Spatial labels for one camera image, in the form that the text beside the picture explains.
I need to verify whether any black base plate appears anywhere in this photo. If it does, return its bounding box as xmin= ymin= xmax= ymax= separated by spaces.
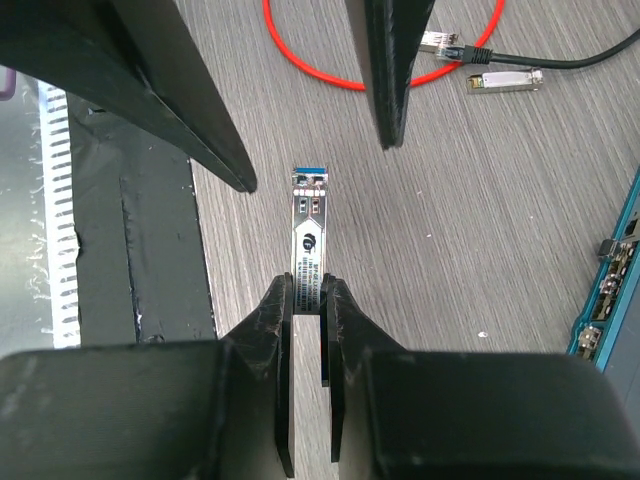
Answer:
xmin=68 ymin=95 xmax=217 ymax=347

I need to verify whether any black ethernet cable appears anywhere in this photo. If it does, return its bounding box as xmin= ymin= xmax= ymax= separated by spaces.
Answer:
xmin=435 ymin=27 xmax=640 ymax=71

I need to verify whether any grey blue network switch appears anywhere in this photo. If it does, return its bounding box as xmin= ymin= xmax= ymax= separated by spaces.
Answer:
xmin=567 ymin=178 xmax=639 ymax=370

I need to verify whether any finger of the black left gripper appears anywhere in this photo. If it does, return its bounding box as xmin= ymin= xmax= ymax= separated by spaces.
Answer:
xmin=1 ymin=1 xmax=258 ymax=193
xmin=345 ymin=0 xmax=435 ymax=150

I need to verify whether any silver SFP module labelled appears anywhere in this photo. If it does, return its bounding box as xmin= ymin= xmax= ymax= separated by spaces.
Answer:
xmin=290 ymin=167 xmax=331 ymax=389

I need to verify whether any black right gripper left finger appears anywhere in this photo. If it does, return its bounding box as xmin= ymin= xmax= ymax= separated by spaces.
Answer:
xmin=220 ymin=273 xmax=295 ymax=478

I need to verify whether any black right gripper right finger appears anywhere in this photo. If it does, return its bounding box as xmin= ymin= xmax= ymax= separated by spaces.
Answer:
xmin=320 ymin=274 xmax=404 ymax=463

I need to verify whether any red ethernet cable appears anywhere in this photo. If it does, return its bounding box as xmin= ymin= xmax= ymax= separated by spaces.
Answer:
xmin=262 ymin=0 xmax=507 ymax=93

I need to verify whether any slotted cable duct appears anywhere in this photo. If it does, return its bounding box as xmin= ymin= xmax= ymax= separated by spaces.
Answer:
xmin=37 ymin=81 xmax=81 ymax=349

